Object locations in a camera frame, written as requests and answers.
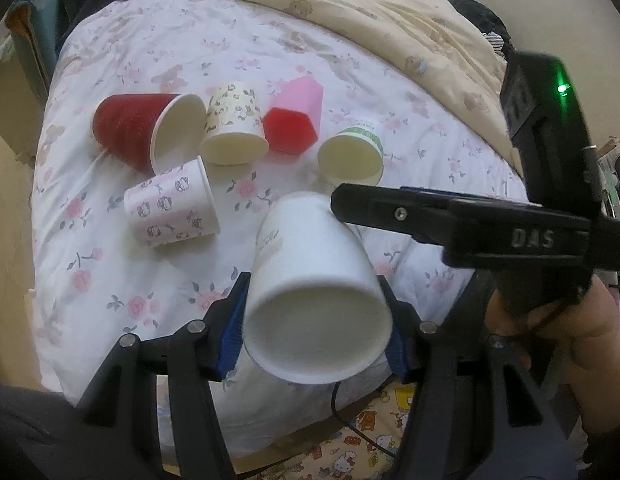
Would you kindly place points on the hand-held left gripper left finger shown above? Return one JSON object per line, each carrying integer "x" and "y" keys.
{"x": 230, "y": 341}

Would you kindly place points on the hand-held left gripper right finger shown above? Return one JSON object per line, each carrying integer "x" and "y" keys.
{"x": 397, "y": 355}

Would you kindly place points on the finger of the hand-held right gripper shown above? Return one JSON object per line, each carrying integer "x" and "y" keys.
{"x": 440, "y": 193}
{"x": 385, "y": 212}

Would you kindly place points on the white paper cup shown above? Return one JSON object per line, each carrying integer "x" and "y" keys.
{"x": 317, "y": 300}

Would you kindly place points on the green striped paper cup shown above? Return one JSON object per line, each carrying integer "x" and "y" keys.
{"x": 352, "y": 155}

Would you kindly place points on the pink plastic cup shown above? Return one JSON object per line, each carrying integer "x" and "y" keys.
{"x": 290, "y": 120}

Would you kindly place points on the pink cat print paper cup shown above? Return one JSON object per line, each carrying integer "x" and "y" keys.
{"x": 172, "y": 205}

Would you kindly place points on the cream cartoon print paper cup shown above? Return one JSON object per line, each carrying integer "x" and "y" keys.
{"x": 232, "y": 122}

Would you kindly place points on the red ribbed paper cup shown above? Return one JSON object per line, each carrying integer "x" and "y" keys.
{"x": 127, "y": 127}

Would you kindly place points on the person's right hand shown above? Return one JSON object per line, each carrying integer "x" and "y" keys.
{"x": 597, "y": 350}

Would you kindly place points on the yellow cartoon print sheet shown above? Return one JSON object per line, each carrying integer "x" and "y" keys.
{"x": 340, "y": 452}

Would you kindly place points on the black white striped cloth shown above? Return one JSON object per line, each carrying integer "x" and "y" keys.
{"x": 485, "y": 22}

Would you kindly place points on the beige bear print quilt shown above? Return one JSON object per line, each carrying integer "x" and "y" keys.
{"x": 370, "y": 15}

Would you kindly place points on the person's dark trouser leg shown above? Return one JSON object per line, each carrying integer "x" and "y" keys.
{"x": 55, "y": 435}

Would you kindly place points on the white floral blanket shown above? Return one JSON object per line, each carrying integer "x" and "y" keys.
{"x": 190, "y": 50}

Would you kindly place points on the cardboard box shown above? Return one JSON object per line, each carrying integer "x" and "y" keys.
{"x": 25, "y": 55}

